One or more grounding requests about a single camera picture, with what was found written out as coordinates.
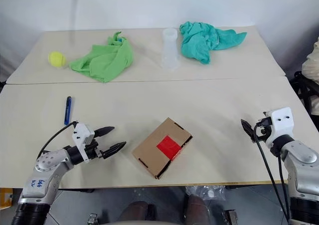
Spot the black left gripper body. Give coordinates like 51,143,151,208
84,139,106,161

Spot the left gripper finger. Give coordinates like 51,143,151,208
94,126,116,138
101,141,127,160

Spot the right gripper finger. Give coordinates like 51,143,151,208
240,119,256,143

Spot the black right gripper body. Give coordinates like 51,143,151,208
254,124,273,143

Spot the brown cardboard box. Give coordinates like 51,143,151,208
131,117,194,180

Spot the red tape seal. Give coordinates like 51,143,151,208
156,134,184,161

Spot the dark brown rounded shape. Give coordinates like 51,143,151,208
127,201,155,222
186,194,212,225

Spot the light green cloth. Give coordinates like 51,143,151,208
69,31,135,84

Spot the clear plastic bag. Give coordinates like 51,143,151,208
185,184,226,201

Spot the cream fabric bundle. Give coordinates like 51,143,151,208
301,34,319,86

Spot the yellow tennis ball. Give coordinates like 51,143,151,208
48,51,67,67

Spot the teal cloth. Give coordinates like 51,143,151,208
179,21,248,65

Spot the translucent plastic measuring cup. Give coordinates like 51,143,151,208
160,28,180,70

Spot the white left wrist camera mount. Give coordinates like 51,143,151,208
72,122,96,163

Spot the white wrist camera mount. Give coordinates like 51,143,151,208
263,107,294,148
72,122,96,163

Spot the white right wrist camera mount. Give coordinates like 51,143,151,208
263,107,294,148

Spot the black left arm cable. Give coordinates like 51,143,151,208
36,121,79,161

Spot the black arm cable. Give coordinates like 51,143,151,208
253,117,292,223
36,121,79,161

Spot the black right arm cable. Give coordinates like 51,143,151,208
253,117,292,223

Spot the black chair frame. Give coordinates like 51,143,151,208
290,70,319,116

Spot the metal caster bracket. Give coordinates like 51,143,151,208
221,209,239,225
87,212,100,225

